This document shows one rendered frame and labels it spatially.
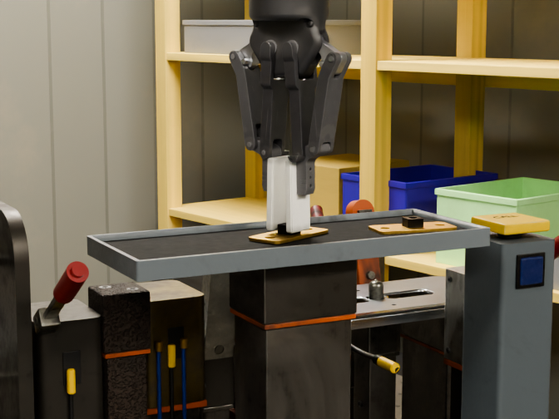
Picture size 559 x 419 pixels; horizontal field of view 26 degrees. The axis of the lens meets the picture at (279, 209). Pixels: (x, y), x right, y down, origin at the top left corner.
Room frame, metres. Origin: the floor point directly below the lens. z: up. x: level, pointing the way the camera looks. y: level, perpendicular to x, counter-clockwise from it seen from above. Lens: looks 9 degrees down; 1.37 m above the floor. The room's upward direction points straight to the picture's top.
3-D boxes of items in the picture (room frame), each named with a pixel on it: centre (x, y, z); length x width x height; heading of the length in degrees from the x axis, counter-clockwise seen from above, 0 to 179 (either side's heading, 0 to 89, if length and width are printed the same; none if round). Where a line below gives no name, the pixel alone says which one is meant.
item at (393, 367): (1.30, -0.10, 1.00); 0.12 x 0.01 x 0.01; 27
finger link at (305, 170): (1.13, -0.03, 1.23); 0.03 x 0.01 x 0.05; 52
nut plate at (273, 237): (1.15, -0.01, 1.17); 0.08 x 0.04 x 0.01; 142
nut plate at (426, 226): (1.20, -0.13, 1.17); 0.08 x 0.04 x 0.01; 108
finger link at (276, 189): (1.16, 0.00, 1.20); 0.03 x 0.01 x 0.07; 142
